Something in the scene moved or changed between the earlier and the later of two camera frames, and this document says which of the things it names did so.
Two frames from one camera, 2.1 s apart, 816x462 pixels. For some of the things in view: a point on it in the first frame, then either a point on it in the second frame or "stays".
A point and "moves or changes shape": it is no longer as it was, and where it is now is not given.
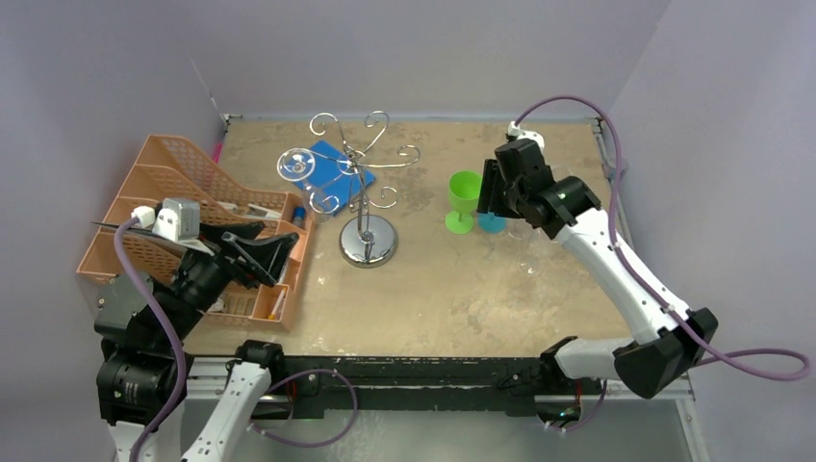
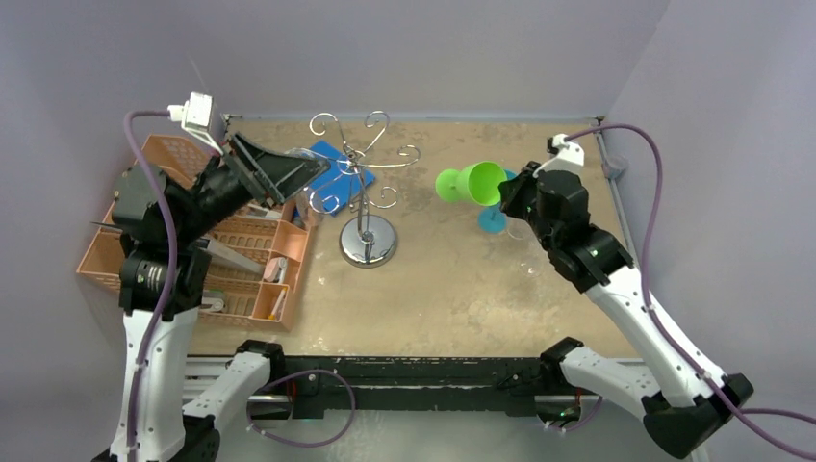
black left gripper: x=264 y=257 to x=277 y=169
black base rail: x=338 y=388 stays
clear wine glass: x=520 y=229 stays
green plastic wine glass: x=464 y=194 moves or changes shape
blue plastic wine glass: x=331 y=177 stays
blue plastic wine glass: x=492 y=223 stays
